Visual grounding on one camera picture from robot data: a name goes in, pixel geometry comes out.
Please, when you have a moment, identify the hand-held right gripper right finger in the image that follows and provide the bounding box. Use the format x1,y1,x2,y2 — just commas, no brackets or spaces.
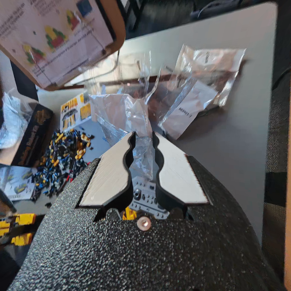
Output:
152,131,209,211

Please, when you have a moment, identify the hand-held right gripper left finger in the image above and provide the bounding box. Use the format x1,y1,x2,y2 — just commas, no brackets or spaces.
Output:
79,131,137,209

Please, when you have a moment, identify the pile of small building pieces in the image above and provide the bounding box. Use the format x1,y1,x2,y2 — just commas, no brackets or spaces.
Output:
32,128,95,203

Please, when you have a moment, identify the clear parts bag white header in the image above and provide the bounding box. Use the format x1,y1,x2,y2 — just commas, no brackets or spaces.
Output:
89,93,156,180

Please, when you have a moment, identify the cardboard set box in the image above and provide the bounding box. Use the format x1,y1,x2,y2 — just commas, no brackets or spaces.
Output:
11,103,55,167

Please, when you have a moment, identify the grey control hub block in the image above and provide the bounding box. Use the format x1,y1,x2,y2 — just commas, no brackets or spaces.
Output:
130,176,170,220

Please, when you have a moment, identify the yellow black sticker sheet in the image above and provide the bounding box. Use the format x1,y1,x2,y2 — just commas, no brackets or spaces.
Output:
60,93,92,132

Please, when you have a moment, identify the open instruction booklet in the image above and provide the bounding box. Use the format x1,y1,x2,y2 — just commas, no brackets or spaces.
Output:
0,165,38,201

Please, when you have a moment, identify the partly built yellow model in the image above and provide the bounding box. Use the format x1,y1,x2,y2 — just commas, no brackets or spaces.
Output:
0,212,37,247

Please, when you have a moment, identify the crumpled empty clear bag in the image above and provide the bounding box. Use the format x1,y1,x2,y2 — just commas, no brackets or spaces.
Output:
176,44,247,107

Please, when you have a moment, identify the instruction sheet on wooden board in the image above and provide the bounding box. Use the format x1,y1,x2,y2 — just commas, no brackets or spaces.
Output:
0,0,126,91

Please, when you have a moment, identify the printed instruction sheet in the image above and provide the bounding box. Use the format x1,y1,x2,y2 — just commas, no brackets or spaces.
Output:
0,0,114,88

